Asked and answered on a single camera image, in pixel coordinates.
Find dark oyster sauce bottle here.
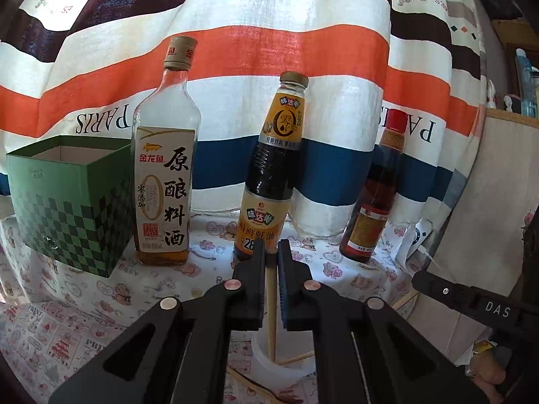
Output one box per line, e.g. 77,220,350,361
233,71,309,262

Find striped curtain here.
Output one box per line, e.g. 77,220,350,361
0,0,489,228

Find white charger with cable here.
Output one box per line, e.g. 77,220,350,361
415,218,439,271

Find blue plastic bottle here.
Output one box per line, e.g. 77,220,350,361
516,48,539,117

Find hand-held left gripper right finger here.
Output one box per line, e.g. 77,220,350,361
277,239,491,404

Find green checkered box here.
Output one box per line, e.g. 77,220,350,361
6,135,134,278

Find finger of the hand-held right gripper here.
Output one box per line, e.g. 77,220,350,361
412,270,478,316

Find clear plastic cup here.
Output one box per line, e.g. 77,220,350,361
250,328,316,388

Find wooden chopstick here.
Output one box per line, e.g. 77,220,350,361
281,350,316,365
392,291,419,310
226,366,274,394

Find white bear print cloth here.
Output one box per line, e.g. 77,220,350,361
0,210,426,329

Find pink printed tablecloth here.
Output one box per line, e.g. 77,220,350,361
0,299,321,404

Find clear cooking wine bottle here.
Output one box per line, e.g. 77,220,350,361
132,36,200,267

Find light wooden cabinet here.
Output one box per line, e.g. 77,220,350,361
430,108,539,295

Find person's right hand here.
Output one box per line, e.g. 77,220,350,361
471,351,507,393

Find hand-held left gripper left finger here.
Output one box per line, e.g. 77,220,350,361
48,239,267,404

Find red cap oil bottle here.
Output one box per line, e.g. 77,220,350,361
339,109,407,264

